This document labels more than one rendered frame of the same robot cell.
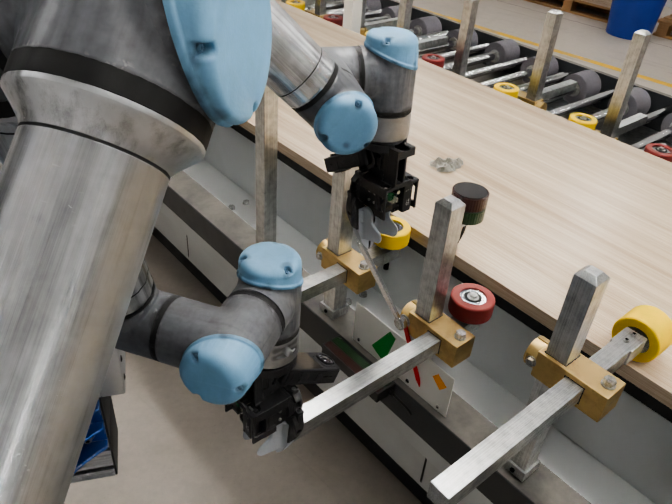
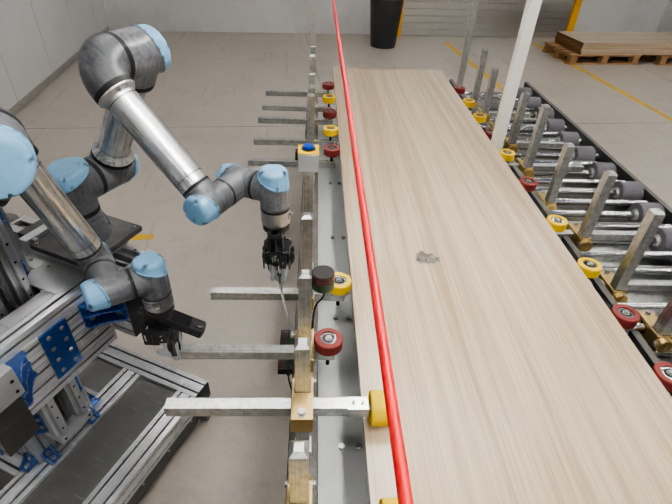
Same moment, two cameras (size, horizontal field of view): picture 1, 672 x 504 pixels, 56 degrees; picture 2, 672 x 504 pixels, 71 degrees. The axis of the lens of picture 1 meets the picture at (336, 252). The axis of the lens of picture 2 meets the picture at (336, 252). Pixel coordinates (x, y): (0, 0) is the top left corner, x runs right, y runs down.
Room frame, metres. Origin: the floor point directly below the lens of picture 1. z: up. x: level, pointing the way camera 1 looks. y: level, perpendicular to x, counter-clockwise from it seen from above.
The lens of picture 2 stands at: (0.19, -0.83, 1.89)
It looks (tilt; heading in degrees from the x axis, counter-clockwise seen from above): 37 degrees down; 39
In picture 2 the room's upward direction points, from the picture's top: 3 degrees clockwise
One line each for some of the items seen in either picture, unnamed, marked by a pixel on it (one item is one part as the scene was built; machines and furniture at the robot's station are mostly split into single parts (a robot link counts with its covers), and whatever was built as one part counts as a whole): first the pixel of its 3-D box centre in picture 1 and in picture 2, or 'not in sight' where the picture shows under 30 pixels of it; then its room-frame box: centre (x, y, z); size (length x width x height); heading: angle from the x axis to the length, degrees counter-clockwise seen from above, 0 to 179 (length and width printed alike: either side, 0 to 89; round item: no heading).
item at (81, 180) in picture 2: not in sight; (72, 185); (0.61, 0.49, 1.21); 0.13 x 0.12 x 0.14; 15
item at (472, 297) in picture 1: (467, 318); (328, 350); (0.89, -0.25, 0.85); 0.08 x 0.08 x 0.11
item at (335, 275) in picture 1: (315, 285); (278, 294); (0.96, 0.03, 0.84); 0.43 x 0.03 x 0.04; 133
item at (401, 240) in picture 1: (388, 246); (338, 291); (1.10, -0.11, 0.85); 0.08 x 0.08 x 0.11
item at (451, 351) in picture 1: (436, 330); (305, 347); (0.86, -0.19, 0.85); 0.13 x 0.06 x 0.05; 43
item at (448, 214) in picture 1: (428, 313); (305, 335); (0.87, -0.18, 0.87); 0.03 x 0.03 x 0.48; 43
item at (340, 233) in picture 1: (340, 239); (306, 275); (1.05, -0.01, 0.89); 0.03 x 0.03 x 0.48; 43
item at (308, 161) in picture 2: not in sight; (308, 159); (1.25, 0.17, 1.18); 0.07 x 0.07 x 0.08; 43
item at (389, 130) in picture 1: (386, 122); (276, 216); (0.89, -0.06, 1.22); 0.08 x 0.08 x 0.05
